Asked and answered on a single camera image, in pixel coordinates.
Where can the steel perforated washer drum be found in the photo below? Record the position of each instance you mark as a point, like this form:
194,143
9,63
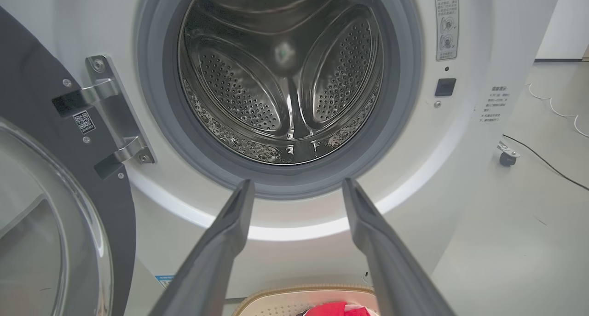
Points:
239,90

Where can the cream perforated laundry basket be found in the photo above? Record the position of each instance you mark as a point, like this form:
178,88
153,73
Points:
271,304

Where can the red and white garment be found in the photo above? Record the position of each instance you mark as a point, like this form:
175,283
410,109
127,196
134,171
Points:
326,309

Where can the blue white energy label sticker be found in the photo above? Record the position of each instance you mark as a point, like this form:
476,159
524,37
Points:
164,280

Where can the silver metal door hinge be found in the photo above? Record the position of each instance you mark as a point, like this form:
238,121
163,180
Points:
115,109

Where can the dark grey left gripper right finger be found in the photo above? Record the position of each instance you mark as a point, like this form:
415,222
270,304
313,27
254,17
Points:
382,261

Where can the grey rubber door gasket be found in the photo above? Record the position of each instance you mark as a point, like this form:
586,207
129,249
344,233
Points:
161,100

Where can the black door latch socket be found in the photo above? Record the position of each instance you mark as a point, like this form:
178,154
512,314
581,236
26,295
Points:
445,87

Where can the dark grey washing machine door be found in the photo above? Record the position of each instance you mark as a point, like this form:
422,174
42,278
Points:
27,77

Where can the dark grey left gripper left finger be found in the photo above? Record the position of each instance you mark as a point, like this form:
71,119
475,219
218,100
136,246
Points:
216,261

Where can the white warning instruction sticker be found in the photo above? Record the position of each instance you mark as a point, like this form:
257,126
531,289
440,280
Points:
446,26

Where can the white QR code sticker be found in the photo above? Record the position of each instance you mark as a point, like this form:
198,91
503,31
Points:
84,122

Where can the white front-load washing machine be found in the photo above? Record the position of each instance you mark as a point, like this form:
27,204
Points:
161,242

